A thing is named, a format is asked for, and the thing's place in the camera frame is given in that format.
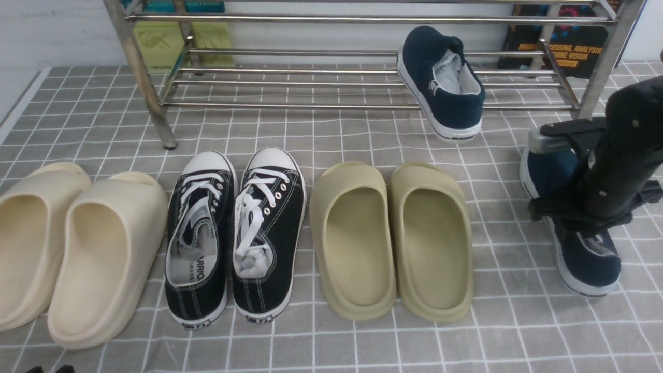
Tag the stainless steel shoe rack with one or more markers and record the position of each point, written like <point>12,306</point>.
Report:
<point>544,72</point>

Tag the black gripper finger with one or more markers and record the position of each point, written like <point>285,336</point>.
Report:
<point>580,136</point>
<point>559,205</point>

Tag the navy slip-on shoe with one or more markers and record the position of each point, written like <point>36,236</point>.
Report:
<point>588,265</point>
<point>433,66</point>

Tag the cream foam slipper far left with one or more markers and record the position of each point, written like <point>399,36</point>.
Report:
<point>33,215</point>

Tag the olive foam slipper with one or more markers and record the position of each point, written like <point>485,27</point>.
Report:
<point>431,228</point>
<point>348,213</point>

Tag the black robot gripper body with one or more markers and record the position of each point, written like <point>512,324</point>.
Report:
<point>617,178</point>

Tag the black canvas sneaker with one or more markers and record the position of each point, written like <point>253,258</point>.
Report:
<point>268,215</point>
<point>199,231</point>

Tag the grey checked floor cloth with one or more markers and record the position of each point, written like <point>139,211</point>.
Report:
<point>522,319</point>

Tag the black canvas sneaker left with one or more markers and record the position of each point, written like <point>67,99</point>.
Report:
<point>199,231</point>

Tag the cream foam slipper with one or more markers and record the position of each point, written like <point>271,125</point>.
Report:
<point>113,231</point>
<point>33,215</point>

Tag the olive foam slipper left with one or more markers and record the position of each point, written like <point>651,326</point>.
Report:
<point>348,213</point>

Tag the black image processing book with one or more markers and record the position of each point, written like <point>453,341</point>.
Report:
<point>576,48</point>

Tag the black canvas sneaker right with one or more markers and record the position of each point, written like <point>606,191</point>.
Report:
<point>268,215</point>

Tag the olive foam slipper right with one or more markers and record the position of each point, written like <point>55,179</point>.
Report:
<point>431,228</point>

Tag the green and teal book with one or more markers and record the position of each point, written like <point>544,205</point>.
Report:
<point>162,42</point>

